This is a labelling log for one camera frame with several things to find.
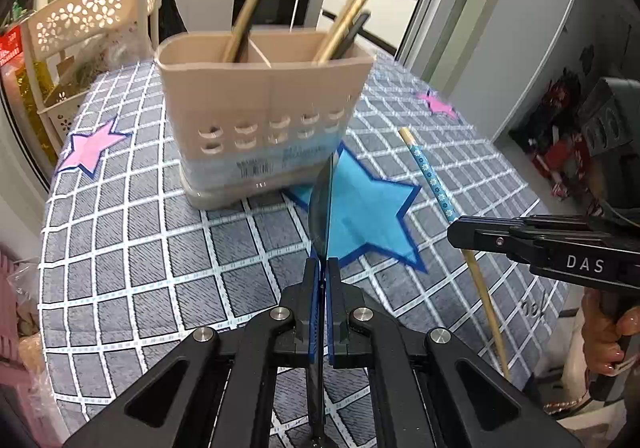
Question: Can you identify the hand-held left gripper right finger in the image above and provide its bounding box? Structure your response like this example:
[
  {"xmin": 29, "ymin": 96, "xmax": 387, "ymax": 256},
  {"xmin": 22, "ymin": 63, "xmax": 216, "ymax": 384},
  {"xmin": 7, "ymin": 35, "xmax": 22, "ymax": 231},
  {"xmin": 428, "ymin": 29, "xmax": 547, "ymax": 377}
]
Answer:
[{"xmin": 325, "ymin": 255, "xmax": 584, "ymax": 448}]

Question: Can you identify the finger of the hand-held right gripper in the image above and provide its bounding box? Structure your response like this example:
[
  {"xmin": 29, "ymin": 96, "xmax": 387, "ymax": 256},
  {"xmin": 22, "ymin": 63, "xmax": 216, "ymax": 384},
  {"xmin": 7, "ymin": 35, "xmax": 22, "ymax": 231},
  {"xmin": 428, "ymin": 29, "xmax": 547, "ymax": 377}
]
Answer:
[{"xmin": 446, "ymin": 215, "xmax": 599, "ymax": 270}]

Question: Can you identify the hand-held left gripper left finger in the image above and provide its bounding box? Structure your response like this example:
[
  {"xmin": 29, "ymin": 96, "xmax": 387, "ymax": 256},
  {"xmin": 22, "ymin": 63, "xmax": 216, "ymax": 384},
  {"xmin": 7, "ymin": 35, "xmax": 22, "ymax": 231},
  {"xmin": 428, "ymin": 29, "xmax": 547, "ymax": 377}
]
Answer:
[{"xmin": 62, "ymin": 255, "xmax": 321, "ymax": 448}]

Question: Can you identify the blue patterned wooden chopstick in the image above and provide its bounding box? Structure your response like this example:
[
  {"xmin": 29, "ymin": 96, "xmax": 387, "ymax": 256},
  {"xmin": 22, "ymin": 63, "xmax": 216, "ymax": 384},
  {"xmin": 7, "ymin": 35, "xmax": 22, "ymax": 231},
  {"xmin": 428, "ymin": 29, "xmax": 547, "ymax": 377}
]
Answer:
[{"xmin": 398, "ymin": 127, "xmax": 511, "ymax": 381}]

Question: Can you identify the beige plastic utensil holder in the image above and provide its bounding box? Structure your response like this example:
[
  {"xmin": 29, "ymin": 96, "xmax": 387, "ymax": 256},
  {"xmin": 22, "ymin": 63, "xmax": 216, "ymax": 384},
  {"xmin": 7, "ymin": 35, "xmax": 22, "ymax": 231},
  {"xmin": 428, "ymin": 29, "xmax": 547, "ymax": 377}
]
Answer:
[{"xmin": 153, "ymin": 28, "xmax": 377, "ymax": 210}]

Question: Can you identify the person's right hand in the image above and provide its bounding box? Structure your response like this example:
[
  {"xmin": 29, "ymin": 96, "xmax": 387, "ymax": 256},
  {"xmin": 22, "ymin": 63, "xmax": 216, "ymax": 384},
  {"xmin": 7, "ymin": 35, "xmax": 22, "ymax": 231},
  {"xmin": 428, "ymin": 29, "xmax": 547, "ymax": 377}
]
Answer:
[{"xmin": 580, "ymin": 288, "xmax": 640, "ymax": 377}]

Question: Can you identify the red and black floor clutter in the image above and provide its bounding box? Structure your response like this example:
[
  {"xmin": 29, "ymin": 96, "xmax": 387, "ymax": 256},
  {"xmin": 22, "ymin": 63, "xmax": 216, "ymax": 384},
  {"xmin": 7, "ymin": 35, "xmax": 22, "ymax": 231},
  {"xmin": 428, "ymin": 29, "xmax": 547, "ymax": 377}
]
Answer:
[{"xmin": 509, "ymin": 44, "xmax": 603, "ymax": 200}]

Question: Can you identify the checked tablecloth with stars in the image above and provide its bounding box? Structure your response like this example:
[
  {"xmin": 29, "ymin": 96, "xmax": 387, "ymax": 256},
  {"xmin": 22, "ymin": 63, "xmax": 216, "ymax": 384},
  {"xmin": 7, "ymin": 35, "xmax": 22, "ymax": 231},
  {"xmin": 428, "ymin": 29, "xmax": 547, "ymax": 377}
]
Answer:
[{"xmin": 39, "ymin": 48, "xmax": 571, "ymax": 448}]

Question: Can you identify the clear bag of peanuts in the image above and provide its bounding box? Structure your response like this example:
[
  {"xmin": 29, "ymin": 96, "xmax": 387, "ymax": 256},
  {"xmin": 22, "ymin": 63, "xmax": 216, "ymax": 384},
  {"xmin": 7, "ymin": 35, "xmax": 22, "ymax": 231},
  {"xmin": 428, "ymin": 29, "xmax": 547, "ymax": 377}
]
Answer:
[{"xmin": 15, "ymin": 298, "xmax": 48, "ymax": 381}]

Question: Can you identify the stack of pink plastic stools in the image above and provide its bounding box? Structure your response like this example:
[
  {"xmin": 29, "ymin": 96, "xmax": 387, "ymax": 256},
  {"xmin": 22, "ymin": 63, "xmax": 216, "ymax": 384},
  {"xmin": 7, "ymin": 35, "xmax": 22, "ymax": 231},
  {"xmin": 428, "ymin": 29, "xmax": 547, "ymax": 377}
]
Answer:
[{"xmin": 0, "ymin": 242, "xmax": 39, "ymax": 370}]

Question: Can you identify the black hanging apron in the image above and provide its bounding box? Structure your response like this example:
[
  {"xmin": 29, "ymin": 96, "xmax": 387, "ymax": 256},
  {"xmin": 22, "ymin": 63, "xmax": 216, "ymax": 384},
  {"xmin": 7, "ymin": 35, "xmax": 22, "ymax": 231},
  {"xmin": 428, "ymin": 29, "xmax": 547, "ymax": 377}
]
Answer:
[{"xmin": 158, "ymin": 0, "xmax": 189, "ymax": 45}]

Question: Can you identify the yellow cooking oil bottle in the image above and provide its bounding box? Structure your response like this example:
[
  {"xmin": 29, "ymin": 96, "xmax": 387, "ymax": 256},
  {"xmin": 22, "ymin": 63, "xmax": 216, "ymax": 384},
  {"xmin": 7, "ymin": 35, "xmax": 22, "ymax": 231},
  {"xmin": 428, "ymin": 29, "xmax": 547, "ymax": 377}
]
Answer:
[{"xmin": 11, "ymin": 63, "xmax": 57, "ymax": 164}]

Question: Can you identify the beige flower-cutout plastic rack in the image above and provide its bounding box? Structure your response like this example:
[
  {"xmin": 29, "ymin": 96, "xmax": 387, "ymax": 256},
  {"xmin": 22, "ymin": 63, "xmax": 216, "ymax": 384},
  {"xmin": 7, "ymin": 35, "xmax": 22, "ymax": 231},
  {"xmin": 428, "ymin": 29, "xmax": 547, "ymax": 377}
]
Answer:
[{"xmin": 20, "ymin": 0, "xmax": 164, "ymax": 145}]

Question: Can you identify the red plastic basket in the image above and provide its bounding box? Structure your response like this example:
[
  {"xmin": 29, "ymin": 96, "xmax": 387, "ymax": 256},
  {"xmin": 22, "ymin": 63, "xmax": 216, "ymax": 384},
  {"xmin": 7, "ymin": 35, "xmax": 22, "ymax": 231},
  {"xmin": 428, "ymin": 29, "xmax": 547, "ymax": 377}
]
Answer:
[{"xmin": 0, "ymin": 26, "xmax": 27, "ymax": 68}]

